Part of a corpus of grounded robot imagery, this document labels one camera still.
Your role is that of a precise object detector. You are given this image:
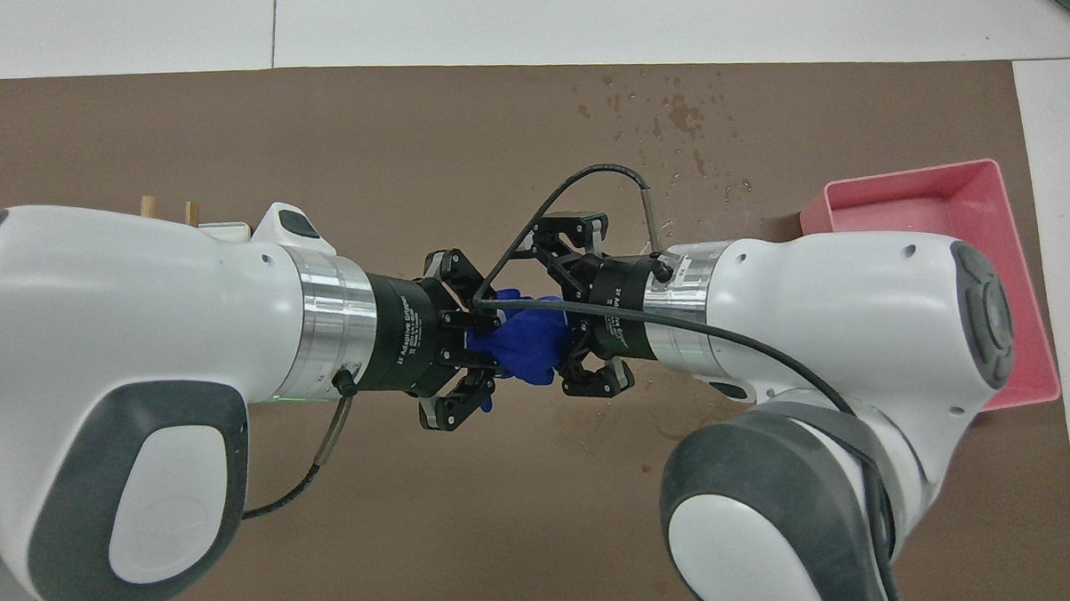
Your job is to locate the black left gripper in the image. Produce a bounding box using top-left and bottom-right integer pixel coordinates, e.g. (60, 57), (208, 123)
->
(354, 246), (506, 436)

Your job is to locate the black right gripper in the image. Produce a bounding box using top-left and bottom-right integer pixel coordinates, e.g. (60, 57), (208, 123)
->
(527, 208), (673, 402)

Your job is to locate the blue cloth towel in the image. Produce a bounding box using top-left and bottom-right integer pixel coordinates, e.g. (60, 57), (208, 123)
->
(463, 285), (585, 389)

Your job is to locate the white towel rack base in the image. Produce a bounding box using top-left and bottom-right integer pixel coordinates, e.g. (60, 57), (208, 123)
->
(197, 221), (253, 245)

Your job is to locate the brown table mat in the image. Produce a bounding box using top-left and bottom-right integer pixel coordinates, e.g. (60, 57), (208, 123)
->
(0, 41), (1070, 601)

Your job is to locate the pink plastic bin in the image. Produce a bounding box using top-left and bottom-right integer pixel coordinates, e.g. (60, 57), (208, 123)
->
(797, 156), (1063, 418)

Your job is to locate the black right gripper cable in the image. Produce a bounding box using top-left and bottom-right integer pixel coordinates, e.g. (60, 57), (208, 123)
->
(468, 153), (903, 601)

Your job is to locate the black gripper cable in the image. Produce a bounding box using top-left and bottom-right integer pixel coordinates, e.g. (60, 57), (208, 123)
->
(235, 367), (366, 522)
(468, 153), (903, 601)

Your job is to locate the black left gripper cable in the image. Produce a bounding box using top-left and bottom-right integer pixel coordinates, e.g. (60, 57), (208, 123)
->
(235, 367), (366, 522)

